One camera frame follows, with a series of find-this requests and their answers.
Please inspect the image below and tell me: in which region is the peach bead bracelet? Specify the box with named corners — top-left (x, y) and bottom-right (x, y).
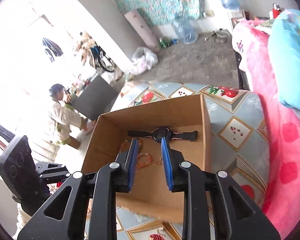
top-left (136, 152), bottom-right (154, 169)

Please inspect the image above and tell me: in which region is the pink strap black smartwatch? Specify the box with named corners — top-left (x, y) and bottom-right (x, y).
top-left (128, 127), bottom-right (198, 142)

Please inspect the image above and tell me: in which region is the multicolour bead bracelet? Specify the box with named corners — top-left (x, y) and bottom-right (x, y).
top-left (118, 138), bottom-right (143, 153)

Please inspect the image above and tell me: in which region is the brown cardboard box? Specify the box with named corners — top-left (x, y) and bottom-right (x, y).
top-left (82, 95), bottom-right (211, 223)

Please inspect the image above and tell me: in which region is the grey cabinet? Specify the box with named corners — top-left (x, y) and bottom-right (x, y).
top-left (71, 75), bottom-right (118, 120)

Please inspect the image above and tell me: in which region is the woman in white jacket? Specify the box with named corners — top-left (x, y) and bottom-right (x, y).
top-left (47, 83), bottom-right (96, 149)

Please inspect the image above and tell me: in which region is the fruit print tablecloth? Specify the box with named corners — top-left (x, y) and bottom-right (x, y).
top-left (111, 82), bottom-right (269, 239)

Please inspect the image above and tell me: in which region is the white plastic bag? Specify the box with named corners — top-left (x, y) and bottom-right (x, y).
top-left (129, 47), bottom-right (159, 75)

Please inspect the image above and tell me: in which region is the wheelchair with clothes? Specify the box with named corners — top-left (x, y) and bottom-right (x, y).
top-left (75, 32), bottom-right (115, 74)

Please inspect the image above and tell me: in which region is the clear water jug on floor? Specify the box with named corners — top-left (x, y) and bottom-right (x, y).
top-left (172, 17), bottom-right (199, 44)

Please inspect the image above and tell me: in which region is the pink floral bedsheet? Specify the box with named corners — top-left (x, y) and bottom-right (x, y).
top-left (232, 20), bottom-right (300, 239)

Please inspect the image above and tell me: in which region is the pink rolled mat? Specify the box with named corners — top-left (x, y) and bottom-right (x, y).
top-left (125, 10), bottom-right (161, 52)

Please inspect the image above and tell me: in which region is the blue duvet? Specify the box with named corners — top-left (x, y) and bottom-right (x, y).
top-left (268, 9), bottom-right (300, 112)

